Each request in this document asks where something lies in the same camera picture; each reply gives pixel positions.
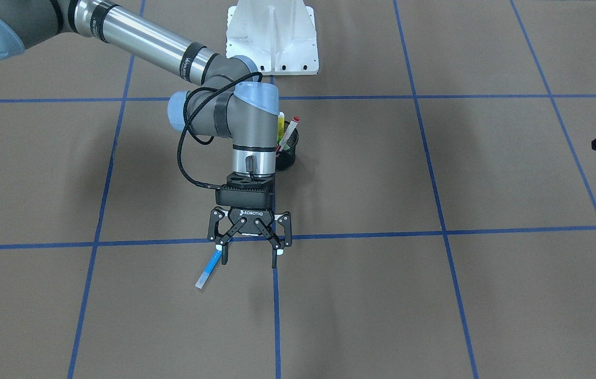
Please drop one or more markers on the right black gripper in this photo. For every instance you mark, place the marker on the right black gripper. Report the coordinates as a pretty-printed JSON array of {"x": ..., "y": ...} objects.
[{"x": 250, "y": 214}]

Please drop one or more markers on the blue highlighter pen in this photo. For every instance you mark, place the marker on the blue highlighter pen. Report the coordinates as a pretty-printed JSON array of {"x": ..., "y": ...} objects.
[{"x": 209, "y": 269}]

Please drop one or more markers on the red capped white marker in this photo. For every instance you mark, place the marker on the red capped white marker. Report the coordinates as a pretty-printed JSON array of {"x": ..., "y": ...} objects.
[{"x": 288, "y": 131}]

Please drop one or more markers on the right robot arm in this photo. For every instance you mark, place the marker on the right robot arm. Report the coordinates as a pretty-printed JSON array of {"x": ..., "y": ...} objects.
[{"x": 230, "y": 101}]

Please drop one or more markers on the black mesh pen cup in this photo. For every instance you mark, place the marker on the black mesh pen cup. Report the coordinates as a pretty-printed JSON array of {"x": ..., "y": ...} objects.
[{"x": 286, "y": 158}]

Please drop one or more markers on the yellow highlighter pen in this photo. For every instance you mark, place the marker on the yellow highlighter pen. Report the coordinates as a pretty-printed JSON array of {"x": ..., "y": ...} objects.
[{"x": 280, "y": 127}]

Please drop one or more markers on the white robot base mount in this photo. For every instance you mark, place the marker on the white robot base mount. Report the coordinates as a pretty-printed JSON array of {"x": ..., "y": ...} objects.
[{"x": 280, "y": 37}]

